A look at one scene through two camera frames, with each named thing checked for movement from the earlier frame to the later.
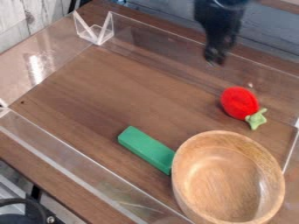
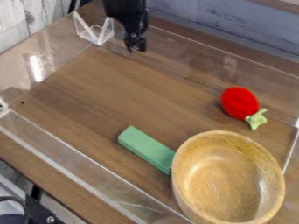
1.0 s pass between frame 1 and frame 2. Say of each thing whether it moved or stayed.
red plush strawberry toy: stayed
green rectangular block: stayed
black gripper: moved
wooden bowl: stayed
